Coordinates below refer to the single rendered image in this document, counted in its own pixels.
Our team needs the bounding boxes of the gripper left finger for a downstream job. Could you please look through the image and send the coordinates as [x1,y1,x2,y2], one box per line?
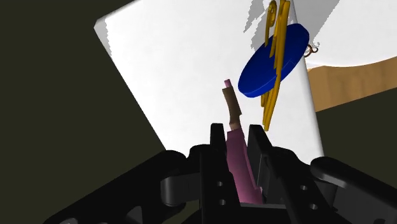
[43,123,241,224]

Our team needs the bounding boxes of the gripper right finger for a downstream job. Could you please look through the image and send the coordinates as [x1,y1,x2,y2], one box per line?
[246,124,397,224]

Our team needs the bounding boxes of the pink and brown utensil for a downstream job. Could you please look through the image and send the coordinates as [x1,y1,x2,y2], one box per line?
[221,78,263,205]

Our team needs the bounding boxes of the blue round plate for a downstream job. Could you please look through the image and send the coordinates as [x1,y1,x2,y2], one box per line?
[237,23,310,99]

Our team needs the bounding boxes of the gold fork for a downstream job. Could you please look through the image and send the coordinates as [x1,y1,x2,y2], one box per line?
[261,0,291,132]

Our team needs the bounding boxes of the white table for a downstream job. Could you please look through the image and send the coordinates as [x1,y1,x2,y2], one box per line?
[94,0,325,166]

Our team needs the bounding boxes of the gold looped utensil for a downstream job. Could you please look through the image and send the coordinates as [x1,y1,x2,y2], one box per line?
[264,0,279,48]

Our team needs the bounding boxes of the small brown ring shape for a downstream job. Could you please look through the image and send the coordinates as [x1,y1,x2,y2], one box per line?
[304,43,320,59]

